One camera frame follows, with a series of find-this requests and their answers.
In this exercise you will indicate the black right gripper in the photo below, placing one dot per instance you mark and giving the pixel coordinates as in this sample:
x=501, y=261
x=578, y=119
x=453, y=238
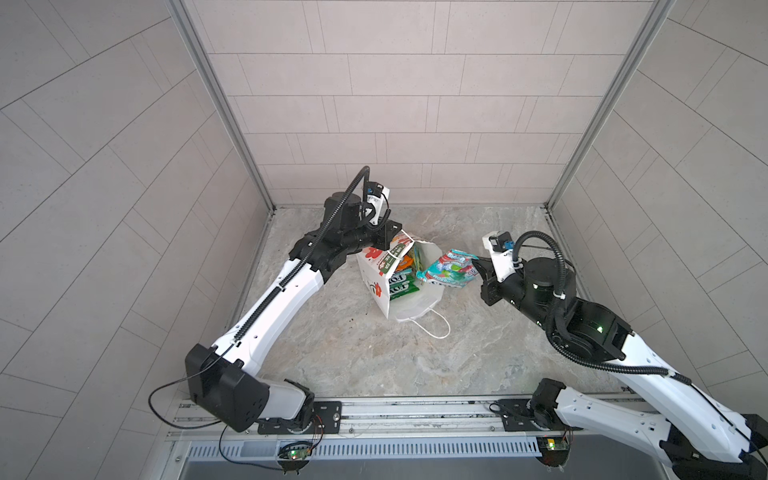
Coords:
x=485, y=268

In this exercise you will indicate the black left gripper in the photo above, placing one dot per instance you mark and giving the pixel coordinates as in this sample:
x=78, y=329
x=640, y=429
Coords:
x=382, y=235

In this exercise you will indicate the white floral paper bag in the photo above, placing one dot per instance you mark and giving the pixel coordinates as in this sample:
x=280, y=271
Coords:
x=377, y=266

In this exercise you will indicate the orange Fox's fruits candy packet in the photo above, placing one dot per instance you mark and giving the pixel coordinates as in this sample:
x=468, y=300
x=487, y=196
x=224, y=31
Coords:
x=405, y=263

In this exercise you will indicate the teal mint blossom candy packet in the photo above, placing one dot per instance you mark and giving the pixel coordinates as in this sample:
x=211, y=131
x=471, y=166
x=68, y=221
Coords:
x=453, y=269

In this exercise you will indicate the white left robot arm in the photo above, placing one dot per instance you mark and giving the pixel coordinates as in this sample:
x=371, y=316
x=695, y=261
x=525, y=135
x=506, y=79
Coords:
x=223, y=378

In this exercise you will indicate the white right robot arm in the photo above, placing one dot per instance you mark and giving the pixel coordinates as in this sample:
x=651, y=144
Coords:
x=689, y=431

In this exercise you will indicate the green Fox's candy packet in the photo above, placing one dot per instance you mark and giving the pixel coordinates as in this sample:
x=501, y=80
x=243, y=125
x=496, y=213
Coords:
x=402, y=283

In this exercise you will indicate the right circuit board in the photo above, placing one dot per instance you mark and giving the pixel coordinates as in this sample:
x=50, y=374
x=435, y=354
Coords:
x=554, y=451

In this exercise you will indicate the circuit board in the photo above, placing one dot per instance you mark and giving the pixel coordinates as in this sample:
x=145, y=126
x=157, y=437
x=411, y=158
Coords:
x=554, y=451
x=295, y=451

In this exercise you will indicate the left circuit board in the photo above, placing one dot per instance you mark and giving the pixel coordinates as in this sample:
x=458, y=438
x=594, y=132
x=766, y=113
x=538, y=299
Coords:
x=295, y=451

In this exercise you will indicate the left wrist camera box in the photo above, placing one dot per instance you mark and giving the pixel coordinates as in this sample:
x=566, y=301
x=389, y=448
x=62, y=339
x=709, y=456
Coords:
x=377, y=196

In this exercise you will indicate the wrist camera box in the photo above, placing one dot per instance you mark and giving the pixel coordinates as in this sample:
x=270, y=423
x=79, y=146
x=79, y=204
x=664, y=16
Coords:
x=500, y=246
x=377, y=196

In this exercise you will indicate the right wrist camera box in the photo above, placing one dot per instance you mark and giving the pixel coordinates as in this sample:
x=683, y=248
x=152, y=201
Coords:
x=500, y=246

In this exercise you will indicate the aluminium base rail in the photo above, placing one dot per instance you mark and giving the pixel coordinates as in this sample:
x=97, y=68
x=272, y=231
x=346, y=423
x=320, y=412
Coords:
x=429, y=428

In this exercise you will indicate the aluminium corner post left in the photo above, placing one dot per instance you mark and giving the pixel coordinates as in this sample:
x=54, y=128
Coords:
x=180, y=14

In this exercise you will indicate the aluminium corner post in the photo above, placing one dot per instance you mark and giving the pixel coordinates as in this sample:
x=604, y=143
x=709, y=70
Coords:
x=645, y=36
x=180, y=14

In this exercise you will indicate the aluminium corner post right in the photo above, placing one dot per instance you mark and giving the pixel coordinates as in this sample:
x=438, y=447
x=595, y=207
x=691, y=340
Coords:
x=645, y=36

